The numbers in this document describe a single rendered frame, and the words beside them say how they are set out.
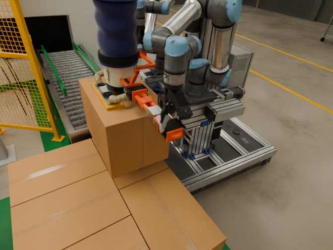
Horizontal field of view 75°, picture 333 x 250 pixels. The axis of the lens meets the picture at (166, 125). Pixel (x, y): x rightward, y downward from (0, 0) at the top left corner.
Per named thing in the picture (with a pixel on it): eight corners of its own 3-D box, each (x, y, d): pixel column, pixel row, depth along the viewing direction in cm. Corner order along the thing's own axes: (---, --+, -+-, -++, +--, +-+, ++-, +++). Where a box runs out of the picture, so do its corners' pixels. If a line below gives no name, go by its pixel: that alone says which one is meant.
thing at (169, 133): (156, 131, 92) (157, 121, 89) (171, 126, 95) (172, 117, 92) (166, 143, 86) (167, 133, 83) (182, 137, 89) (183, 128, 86)
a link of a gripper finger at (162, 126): (155, 126, 91) (164, 107, 88) (162, 134, 87) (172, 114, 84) (149, 126, 89) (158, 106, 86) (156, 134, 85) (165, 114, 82)
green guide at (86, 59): (73, 46, 357) (71, 41, 352) (79, 46, 362) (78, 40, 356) (106, 87, 251) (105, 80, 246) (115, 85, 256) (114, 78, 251)
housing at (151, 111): (145, 115, 101) (145, 107, 98) (158, 112, 104) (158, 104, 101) (152, 123, 96) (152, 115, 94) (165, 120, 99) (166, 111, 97)
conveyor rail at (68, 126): (37, 61, 340) (33, 48, 329) (41, 60, 343) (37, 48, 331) (73, 150, 188) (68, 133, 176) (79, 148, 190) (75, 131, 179)
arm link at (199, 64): (192, 74, 151) (194, 55, 143) (210, 79, 146) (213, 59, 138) (184, 80, 143) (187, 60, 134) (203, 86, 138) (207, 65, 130)
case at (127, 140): (86, 126, 173) (78, 79, 149) (133, 114, 190) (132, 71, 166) (112, 179, 132) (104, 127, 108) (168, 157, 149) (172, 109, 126)
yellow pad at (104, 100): (90, 85, 143) (89, 78, 140) (105, 83, 147) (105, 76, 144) (107, 111, 120) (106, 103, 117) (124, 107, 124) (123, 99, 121)
